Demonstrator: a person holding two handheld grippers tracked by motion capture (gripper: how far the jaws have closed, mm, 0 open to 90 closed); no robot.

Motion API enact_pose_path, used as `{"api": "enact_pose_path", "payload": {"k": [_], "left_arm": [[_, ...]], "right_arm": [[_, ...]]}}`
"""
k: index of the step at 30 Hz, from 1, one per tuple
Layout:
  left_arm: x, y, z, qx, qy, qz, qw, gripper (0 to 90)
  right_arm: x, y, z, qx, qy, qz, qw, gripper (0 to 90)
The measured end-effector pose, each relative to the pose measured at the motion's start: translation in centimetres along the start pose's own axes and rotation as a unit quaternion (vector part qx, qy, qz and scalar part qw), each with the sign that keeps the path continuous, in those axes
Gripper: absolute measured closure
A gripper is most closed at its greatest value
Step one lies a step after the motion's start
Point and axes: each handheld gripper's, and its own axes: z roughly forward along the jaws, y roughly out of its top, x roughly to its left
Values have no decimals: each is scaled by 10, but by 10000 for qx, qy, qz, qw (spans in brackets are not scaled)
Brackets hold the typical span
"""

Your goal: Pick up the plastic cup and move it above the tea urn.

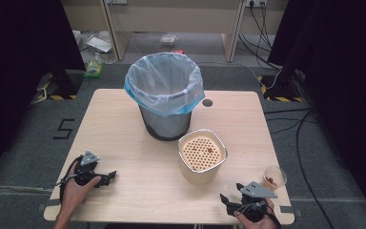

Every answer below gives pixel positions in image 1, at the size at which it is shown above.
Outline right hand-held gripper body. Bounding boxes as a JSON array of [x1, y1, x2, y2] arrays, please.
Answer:
[[234, 180, 279, 223]]

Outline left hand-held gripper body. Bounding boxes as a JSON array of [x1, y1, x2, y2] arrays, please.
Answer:
[[73, 150, 105, 187]]

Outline small clear plastic cup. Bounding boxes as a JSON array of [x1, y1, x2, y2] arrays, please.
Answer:
[[261, 165, 288, 192]]

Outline beige container with strainer lid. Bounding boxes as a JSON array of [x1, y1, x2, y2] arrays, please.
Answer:
[[177, 128, 229, 186]]

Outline grey mesh trash bin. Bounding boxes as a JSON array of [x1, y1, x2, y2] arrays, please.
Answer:
[[138, 104, 193, 142]]

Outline person's right hand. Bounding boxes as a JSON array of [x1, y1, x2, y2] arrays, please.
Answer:
[[234, 198, 278, 229]]

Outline person's left hand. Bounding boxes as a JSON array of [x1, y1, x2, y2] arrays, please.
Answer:
[[59, 161, 103, 208]]

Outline yellow black hazard tape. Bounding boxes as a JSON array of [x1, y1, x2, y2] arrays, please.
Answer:
[[256, 74, 303, 103], [35, 72, 78, 101]]

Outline black stand base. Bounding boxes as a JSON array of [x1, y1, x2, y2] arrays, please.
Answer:
[[48, 69, 86, 97]]

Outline green plastic bottle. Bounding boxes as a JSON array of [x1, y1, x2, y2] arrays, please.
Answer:
[[82, 52, 105, 79]]

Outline blue plastic bin bag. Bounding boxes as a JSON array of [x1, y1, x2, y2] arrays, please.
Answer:
[[124, 52, 206, 117]]

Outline black curtain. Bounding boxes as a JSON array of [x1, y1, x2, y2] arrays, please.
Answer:
[[267, 0, 366, 227], [0, 0, 87, 189]]

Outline white paper sheet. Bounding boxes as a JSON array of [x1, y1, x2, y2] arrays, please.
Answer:
[[85, 34, 113, 53]]

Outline clear plastic box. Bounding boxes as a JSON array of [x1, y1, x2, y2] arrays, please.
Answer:
[[159, 33, 178, 46]]

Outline beige wooden desk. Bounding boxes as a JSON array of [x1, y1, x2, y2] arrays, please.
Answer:
[[60, 0, 288, 63]]

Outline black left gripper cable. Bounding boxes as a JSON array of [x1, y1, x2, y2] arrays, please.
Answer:
[[58, 156, 84, 204]]

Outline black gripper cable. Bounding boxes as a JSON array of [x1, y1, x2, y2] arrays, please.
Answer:
[[58, 156, 84, 204], [263, 203, 283, 229]]

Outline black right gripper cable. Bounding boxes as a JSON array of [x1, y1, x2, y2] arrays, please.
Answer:
[[263, 203, 283, 229]]

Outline black floor cable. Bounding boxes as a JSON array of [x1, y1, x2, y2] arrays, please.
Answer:
[[262, 107, 336, 229]]

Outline white floor cable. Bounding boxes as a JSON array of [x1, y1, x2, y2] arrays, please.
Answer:
[[199, 60, 282, 91]]

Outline black cables from socket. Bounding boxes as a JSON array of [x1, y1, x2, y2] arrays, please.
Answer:
[[237, 2, 282, 72]]

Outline white wall socket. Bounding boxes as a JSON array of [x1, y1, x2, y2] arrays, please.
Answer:
[[244, 0, 268, 9]]

